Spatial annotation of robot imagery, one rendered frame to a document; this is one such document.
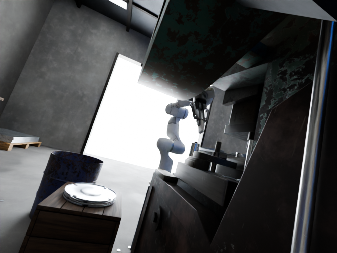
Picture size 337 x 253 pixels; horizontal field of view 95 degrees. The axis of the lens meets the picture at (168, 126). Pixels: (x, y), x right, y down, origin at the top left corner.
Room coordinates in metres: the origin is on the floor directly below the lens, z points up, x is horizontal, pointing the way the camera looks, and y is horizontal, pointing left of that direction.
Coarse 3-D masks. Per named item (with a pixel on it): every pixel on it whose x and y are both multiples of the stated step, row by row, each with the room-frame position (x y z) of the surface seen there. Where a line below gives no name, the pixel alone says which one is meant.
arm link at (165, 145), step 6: (162, 138) 1.25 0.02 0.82; (156, 144) 1.26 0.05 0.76; (162, 144) 1.23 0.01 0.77; (168, 144) 1.24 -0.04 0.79; (162, 150) 1.25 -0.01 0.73; (168, 150) 1.25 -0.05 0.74; (162, 156) 1.26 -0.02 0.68; (168, 156) 1.25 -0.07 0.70; (162, 162) 1.26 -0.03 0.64; (168, 162) 1.25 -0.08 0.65; (162, 168) 1.26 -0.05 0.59; (168, 168) 1.26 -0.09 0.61
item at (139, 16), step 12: (84, 0) 4.02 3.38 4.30; (96, 0) 3.91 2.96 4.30; (108, 0) 3.79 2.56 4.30; (132, 0) 3.45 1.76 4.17; (144, 0) 3.49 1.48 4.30; (156, 0) 3.39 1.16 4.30; (108, 12) 4.22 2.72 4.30; (120, 12) 4.09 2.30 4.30; (132, 12) 3.97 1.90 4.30; (144, 12) 3.79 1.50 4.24; (156, 12) 3.74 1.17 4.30; (132, 24) 4.43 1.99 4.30; (144, 24) 4.29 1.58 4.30
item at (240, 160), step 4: (228, 156) 0.58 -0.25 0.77; (232, 156) 0.56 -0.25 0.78; (228, 160) 0.58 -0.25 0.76; (232, 160) 0.56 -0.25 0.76; (236, 160) 0.54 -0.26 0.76; (240, 160) 0.52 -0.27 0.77; (244, 160) 0.51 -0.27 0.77; (240, 164) 0.52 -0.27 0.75; (244, 164) 0.50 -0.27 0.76; (236, 168) 0.53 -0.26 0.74; (240, 168) 0.52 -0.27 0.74
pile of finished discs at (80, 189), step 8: (72, 184) 1.02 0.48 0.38; (80, 184) 1.06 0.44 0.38; (88, 184) 1.10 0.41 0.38; (96, 184) 1.13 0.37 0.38; (64, 192) 0.90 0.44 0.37; (72, 192) 0.91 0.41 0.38; (80, 192) 0.94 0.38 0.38; (88, 192) 0.95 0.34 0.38; (96, 192) 0.99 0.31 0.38; (104, 192) 1.04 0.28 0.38; (112, 192) 1.08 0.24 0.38; (72, 200) 0.85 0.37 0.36; (80, 200) 0.85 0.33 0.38; (88, 200) 0.86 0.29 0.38; (96, 200) 0.89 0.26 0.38; (104, 200) 0.92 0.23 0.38; (112, 200) 0.98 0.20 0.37
